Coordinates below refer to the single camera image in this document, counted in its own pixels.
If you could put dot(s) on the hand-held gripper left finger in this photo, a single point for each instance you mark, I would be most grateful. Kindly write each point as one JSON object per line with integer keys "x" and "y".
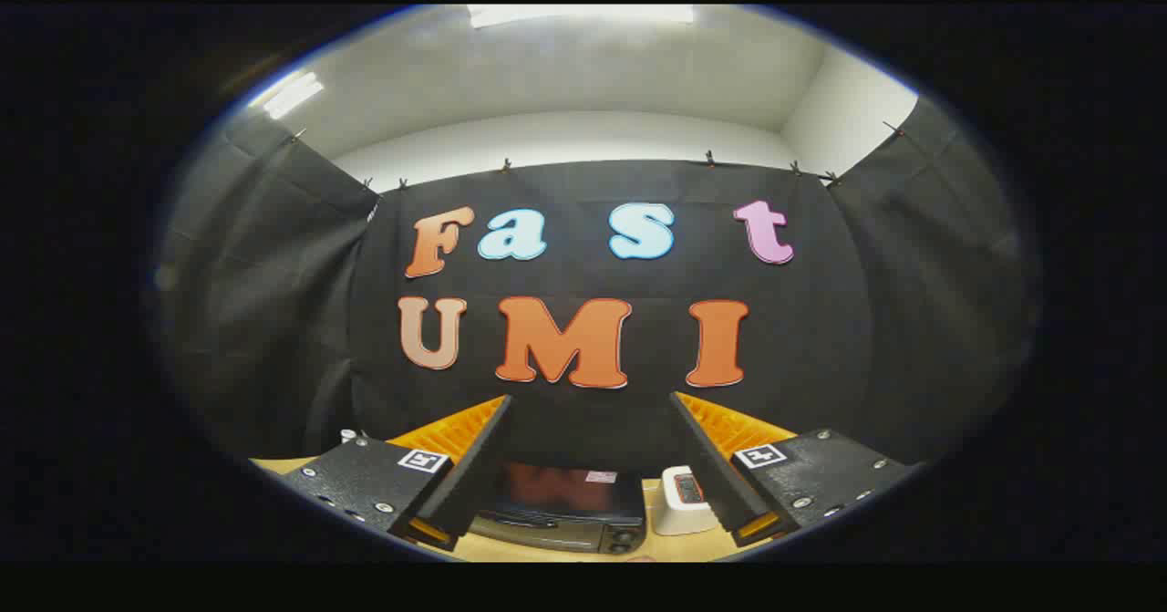
{"x": 479, "y": 466}

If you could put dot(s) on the black toaster oven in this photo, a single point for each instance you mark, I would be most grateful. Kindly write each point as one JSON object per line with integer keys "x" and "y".
{"x": 565, "y": 507}

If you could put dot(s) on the long ceiling light panel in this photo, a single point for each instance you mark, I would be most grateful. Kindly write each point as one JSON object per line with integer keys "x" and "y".
{"x": 583, "y": 15}

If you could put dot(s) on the white pop-up toaster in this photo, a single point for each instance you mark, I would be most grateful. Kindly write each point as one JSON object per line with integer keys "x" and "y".
{"x": 673, "y": 516}

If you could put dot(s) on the short ceiling light panel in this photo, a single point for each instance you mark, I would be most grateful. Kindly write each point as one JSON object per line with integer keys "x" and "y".
{"x": 294, "y": 95}

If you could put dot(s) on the row of black cloth clips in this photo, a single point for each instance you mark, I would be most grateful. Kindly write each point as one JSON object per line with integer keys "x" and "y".
{"x": 506, "y": 166}

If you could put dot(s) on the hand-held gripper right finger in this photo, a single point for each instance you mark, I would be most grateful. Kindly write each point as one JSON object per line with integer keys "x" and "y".
{"x": 707, "y": 466}

